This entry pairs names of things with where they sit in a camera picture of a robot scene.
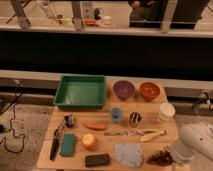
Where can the dark red grapes bunch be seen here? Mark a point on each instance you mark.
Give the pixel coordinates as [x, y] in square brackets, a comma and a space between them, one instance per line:
[160, 158]

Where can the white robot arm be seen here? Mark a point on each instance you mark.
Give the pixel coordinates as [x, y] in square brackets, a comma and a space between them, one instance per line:
[192, 138]

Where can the blue cup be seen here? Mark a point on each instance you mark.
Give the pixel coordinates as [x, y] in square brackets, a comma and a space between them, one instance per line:
[116, 114]

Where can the white paper cup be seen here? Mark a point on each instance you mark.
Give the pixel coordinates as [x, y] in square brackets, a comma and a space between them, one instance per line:
[167, 111]

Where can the purple bowl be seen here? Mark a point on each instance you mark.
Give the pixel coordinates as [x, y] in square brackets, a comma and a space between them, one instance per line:
[123, 89]

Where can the green plastic tray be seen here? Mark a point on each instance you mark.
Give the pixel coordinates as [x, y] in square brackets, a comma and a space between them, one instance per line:
[81, 92]

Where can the orange bowl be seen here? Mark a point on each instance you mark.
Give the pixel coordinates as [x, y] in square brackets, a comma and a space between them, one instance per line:
[149, 91]

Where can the orange carrot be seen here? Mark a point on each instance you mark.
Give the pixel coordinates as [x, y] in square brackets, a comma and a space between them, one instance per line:
[95, 126]

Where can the metal fork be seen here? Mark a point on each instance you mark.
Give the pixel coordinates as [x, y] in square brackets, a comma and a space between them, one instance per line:
[125, 133]

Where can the wooden board table top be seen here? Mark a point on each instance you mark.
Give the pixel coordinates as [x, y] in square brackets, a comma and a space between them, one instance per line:
[105, 144]

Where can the orange apple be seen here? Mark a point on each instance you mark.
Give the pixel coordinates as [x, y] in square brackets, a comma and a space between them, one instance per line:
[89, 141]

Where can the yellow banana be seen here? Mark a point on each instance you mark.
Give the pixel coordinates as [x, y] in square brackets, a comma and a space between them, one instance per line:
[148, 135]

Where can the blue-grey cloth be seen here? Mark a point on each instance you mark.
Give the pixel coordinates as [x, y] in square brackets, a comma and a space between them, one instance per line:
[130, 155]

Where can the black rectangular block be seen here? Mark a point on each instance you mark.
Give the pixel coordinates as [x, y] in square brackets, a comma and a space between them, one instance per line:
[97, 160]

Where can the green sponge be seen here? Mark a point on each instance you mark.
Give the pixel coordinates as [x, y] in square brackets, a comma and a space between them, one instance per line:
[68, 145]

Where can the black handled knife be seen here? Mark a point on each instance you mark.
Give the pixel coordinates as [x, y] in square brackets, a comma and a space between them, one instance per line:
[55, 142]

